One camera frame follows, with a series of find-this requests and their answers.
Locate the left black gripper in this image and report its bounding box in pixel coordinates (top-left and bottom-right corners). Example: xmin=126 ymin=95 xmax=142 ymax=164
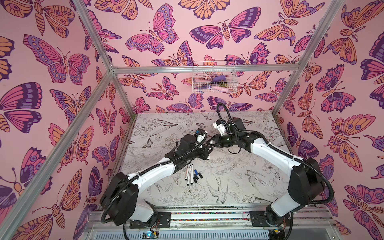
xmin=183 ymin=143 xmax=214 ymax=163

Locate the white wire basket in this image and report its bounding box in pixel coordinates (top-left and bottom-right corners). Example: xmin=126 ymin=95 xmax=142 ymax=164
xmin=191 ymin=61 xmax=239 ymax=95

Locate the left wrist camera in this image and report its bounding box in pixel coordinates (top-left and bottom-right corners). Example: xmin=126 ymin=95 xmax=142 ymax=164
xmin=195 ymin=129 xmax=208 ymax=146

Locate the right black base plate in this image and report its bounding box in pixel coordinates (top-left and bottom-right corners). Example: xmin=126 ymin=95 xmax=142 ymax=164
xmin=249 ymin=211 xmax=293 ymax=228

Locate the aluminium frame bar back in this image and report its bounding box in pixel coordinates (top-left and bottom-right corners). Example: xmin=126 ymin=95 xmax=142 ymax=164
xmin=113 ymin=64 xmax=300 ymax=75

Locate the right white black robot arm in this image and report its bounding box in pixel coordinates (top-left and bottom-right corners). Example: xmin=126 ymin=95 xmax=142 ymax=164
xmin=210 ymin=103 xmax=334 ymax=219

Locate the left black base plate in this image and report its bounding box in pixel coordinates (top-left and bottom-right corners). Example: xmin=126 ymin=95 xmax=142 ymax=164
xmin=130 ymin=212 xmax=172 ymax=229

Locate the green circuit board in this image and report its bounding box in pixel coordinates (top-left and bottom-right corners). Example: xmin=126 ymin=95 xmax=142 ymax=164
xmin=142 ymin=231 xmax=159 ymax=240

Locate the white pen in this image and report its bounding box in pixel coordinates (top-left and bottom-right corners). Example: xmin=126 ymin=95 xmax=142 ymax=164
xmin=190 ymin=165 xmax=194 ymax=185
xmin=187 ymin=164 xmax=192 ymax=186
xmin=185 ymin=165 xmax=190 ymax=181

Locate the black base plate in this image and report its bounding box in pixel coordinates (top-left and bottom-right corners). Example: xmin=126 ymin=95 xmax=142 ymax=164
xmin=249 ymin=211 xmax=293 ymax=228
xmin=130 ymin=212 xmax=172 ymax=229

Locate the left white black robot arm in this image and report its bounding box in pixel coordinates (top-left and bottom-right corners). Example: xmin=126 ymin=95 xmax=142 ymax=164
xmin=100 ymin=129 xmax=213 ymax=228

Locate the white slotted cable duct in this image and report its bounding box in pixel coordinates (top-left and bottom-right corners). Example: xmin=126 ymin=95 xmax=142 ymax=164
xmin=93 ymin=229 xmax=271 ymax=240

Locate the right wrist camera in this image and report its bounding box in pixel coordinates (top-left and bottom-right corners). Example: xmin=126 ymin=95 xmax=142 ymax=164
xmin=213 ymin=120 xmax=231 ymax=136

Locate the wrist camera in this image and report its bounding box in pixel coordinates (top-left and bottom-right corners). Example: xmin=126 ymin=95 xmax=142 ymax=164
xmin=213 ymin=120 xmax=231 ymax=136
xmin=195 ymin=129 xmax=208 ymax=146

